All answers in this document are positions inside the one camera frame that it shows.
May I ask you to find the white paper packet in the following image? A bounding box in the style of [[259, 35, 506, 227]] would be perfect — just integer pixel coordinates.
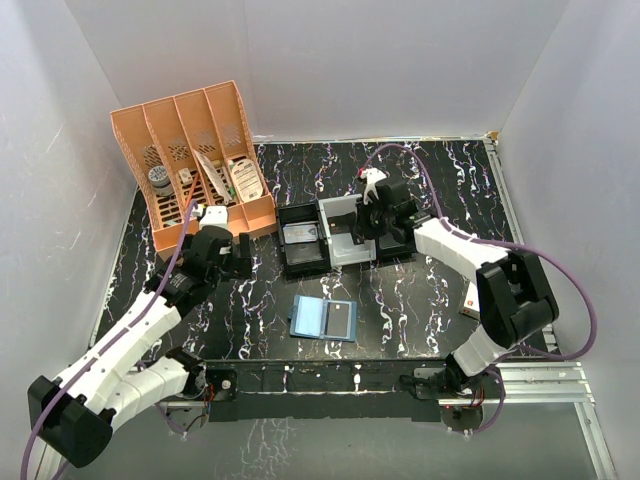
[[193, 150, 232, 205]]

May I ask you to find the black credit card in holder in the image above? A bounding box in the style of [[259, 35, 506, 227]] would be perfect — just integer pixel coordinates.
[[325, 302, 351, 338]]

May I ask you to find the orange plastic file organizer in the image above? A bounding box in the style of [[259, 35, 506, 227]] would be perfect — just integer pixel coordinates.
[[110, 81, 276, 260]]

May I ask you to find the white plastic bin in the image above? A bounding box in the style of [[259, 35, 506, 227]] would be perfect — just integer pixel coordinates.
[[318, 194, 376, 267]]

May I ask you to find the black tray right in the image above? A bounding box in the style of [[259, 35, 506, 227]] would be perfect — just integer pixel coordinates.
[[375, 234, 415, 262]]

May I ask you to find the silver card in tray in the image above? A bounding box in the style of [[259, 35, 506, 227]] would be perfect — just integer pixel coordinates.
[[282, 222, 318, 245]]

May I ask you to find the orange pencil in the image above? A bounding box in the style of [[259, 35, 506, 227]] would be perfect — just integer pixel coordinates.
[[185, 173, 200, 209]]

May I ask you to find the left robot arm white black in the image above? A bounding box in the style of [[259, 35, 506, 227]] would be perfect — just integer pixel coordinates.
[[20, 207, 252, 478]]

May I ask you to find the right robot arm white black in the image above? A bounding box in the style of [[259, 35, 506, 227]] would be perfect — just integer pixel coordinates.
[[353, 168, 559, 394]]

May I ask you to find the small white red box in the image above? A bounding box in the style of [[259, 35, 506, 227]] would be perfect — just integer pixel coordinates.
[[459, 282, 480, 320]]

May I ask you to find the black tray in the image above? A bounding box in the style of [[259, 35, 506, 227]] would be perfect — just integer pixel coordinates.
[[276, 201, 331, 279], [375, 234, 415, 262]]

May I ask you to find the white labelled blister pack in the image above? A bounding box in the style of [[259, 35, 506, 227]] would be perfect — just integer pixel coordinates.
[[230, 158, 264, 203]]

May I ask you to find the roll of tape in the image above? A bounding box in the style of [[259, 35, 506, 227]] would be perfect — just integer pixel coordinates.
[[147, 165, 174, 197]]

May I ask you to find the small white eraser box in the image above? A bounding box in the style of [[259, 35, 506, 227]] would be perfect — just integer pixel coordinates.
[[178, 168, 193, 185]]

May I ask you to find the black tray left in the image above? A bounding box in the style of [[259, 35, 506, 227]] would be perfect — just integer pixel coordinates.
[[276, 201, 331, 279]]

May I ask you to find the black credit card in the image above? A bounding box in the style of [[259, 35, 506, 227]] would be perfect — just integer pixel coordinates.
[[325, 302, 351, 338], [327, 212, 357, 235]]

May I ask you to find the blue leather card holder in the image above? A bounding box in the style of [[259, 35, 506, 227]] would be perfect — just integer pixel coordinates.
[[288, 295, 357, 342]]

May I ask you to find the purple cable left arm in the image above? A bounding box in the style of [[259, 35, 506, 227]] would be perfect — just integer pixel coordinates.
[[17, 200, 201, 480]]

